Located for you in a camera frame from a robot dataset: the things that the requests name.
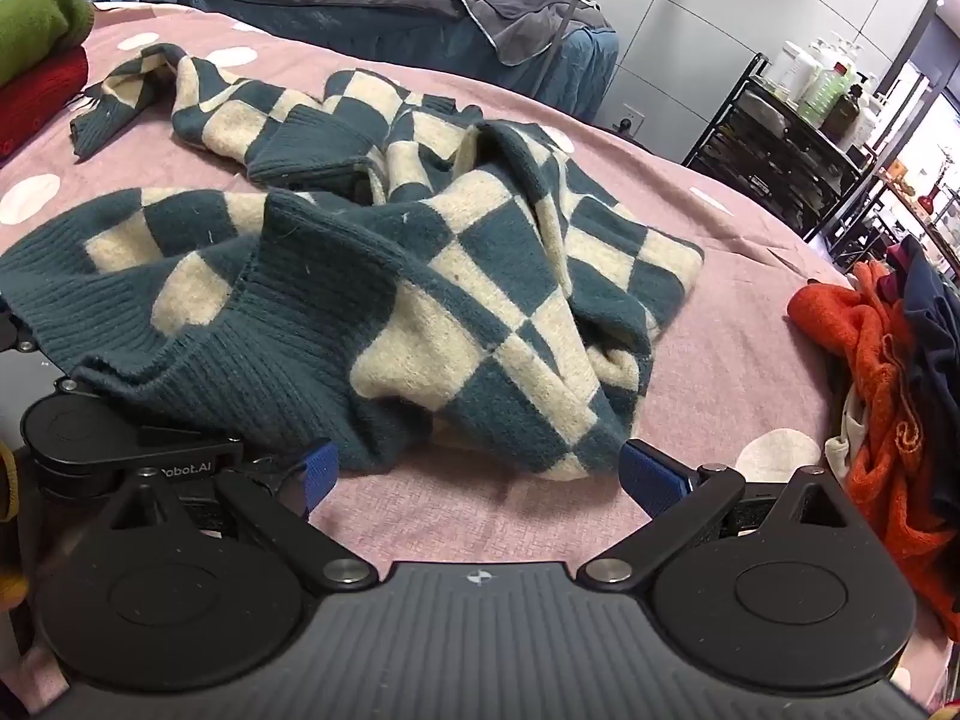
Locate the dark navy garment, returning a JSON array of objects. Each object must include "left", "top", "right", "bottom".
[{"left": 885, "top": 235, "right": 960, "bottom": 520}]

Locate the orange garment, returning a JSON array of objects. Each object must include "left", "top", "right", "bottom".
[{"left": 786, "top": 261, "right": 960, "bottom": 643}]

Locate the grey towel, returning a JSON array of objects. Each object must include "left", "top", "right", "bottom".
[{"left": 456, "top": 0, "right": 610, "bottom": 65}]

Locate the white garment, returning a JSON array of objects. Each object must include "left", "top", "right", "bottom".
[{"left": 823, "top": 388, "right": 872, "bottom": 478}]

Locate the pink polka-dot blanket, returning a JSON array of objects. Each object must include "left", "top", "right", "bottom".
[{"left": 0, "top": 0, "right": 935, "bottom": 713}]

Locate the black shelf rack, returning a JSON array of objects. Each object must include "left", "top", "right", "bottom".
[{"left": 681, "top": 52, "right": 883, "bottom": 242}]

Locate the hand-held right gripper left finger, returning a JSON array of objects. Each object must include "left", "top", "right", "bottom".
[{"left": 105, "top": 437, "right": 380, "bottom": 590}]

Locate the white pole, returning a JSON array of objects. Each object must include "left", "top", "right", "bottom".
[{"left": 538, "top": 0, "right": 605, "bottom": 92}]

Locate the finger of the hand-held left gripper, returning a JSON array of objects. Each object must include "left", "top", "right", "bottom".
[{"left": 0, "top": 307, "right": 38, "bottom": 356}]

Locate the teal and cream checkered sweater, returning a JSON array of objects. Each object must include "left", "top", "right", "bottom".
[{"left": 0, "top": 41, "right": 706, "bottom": 483}]

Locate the red knit garment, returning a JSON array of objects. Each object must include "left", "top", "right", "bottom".
[{"left": 0, "top": 45, "right": 90, "bottom": 163}]

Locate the green knit garment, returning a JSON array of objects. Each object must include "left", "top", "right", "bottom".
[{"left": 0, "top": 0, "right": 95, "bottom": 88}]

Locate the cluster of bottles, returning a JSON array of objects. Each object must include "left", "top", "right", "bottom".
[{"left": 771, "top": 34, "right": 883, "bottom": 152}]

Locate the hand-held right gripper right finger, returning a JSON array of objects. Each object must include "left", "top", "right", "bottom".
[{"left": 585, "top": 438, "right": 853, "bottom": 587}]

